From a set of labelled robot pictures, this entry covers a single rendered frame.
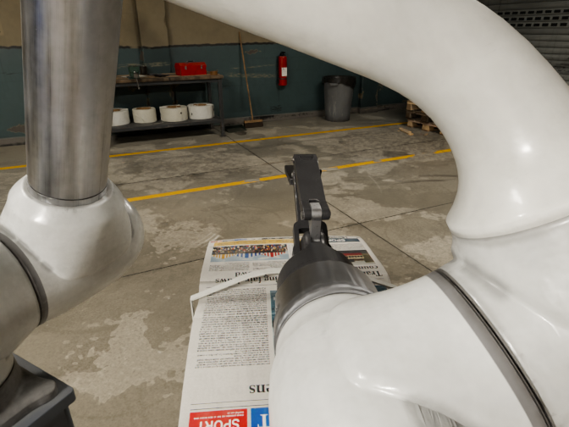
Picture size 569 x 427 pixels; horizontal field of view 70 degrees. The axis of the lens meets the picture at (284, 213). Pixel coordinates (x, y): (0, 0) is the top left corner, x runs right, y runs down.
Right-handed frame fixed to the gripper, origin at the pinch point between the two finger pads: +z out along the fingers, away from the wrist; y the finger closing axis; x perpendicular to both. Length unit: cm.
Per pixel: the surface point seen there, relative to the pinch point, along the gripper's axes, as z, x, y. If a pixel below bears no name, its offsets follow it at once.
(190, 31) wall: 647, -89, -74
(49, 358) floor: 127, -106, 117
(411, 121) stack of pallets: 627, 270, 60
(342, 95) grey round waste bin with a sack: 676, 160, 21
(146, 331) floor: 143, -63, 115
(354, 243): 15.5, 12.4, 10.3
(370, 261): 7.8, 13.1, 10.1
